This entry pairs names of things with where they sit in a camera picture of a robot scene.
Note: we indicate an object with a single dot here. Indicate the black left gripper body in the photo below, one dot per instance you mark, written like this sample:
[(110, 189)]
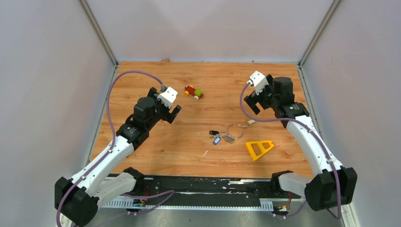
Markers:
[(161, 110)]

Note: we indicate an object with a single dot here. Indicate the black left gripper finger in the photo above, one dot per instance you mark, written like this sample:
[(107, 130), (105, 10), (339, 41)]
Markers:
[(153, 93), (170, 116)]

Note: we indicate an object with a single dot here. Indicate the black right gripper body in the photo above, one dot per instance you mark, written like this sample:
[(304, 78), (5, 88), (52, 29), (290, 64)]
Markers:
[(265, 96)]

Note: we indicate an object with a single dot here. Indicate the silver key with yellow tag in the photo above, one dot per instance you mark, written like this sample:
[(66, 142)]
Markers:
[(250, 123)]

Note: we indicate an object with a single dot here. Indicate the large keyring with keys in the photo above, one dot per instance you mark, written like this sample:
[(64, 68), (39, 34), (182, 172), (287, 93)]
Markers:
[(226, 135)]

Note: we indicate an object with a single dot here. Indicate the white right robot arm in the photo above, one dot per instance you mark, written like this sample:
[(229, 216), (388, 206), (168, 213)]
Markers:
[(332, 184)]

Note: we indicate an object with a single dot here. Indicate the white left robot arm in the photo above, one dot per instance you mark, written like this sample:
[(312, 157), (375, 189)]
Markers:
[(77, 199)]

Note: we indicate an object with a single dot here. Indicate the red lego toy car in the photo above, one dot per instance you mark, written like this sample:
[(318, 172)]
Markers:
[(197, 94)]

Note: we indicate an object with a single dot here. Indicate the yellow triangle block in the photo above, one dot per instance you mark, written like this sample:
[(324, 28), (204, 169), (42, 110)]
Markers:
[(259, 148)]

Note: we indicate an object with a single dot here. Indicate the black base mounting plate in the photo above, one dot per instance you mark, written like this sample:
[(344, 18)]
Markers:
[(201, 189)]

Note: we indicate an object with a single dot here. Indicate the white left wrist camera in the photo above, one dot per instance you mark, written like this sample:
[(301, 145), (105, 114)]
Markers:
[(168, 97)]

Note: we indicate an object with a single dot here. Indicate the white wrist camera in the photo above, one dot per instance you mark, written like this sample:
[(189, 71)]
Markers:
[(168, 97), (258, 81)]

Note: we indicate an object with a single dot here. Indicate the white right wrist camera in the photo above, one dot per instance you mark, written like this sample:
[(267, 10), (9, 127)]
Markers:
[(258, 81)]

